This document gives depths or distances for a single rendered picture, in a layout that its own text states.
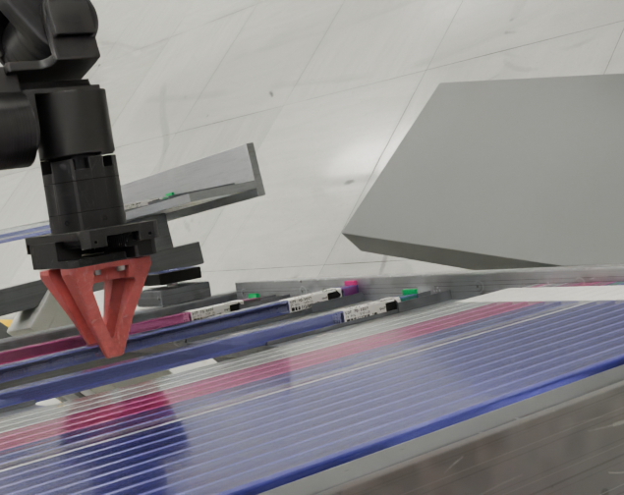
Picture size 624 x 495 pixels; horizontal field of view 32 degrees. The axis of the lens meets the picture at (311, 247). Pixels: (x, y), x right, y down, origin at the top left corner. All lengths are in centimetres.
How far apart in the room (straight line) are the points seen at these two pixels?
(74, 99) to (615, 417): 50
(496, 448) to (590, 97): 83
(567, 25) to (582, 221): 150
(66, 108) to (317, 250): 179
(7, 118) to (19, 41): 8
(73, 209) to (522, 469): 49
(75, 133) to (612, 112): 57
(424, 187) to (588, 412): 85
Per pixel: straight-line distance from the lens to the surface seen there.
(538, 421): 43
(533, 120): 124
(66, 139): 83
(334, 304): 97
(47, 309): 129
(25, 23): 84
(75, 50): 84
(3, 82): 83
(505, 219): 115
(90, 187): 83
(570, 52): 246
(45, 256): 85
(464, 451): 40
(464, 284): 90
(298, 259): 262
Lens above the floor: 126
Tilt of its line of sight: 29 degrees down
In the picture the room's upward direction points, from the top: 48 degrees counter-clockwise
